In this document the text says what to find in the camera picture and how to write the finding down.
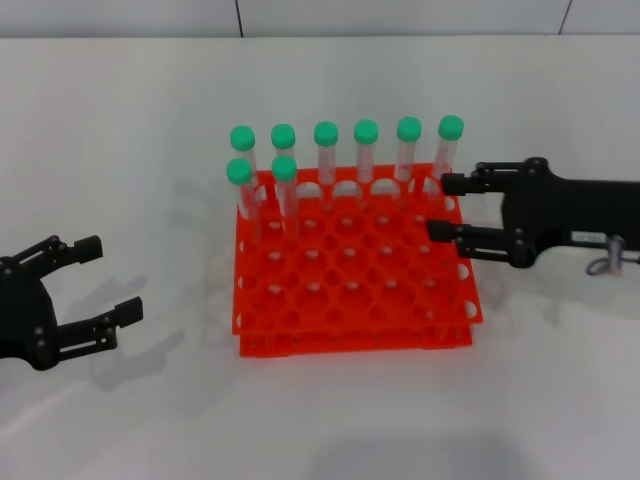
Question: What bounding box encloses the green-capped clear test tube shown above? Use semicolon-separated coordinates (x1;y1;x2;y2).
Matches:
394;115;423;182
312;120;340;186
271;154;302;237
228;124;260;201
430;114;465;181
224;158;264;241
269;123;300;166
352;118;380;185

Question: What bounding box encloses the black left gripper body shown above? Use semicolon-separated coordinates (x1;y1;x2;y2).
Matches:
0;254;61;373

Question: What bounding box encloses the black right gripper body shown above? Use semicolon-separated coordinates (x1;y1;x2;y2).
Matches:
500;156;640;269

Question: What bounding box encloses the right wrist cable with plugs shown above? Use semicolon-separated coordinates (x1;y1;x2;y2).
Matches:
584;234;640;276

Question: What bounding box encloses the orange plastic test tube rack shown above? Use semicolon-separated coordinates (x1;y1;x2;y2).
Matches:
230;162;486;360

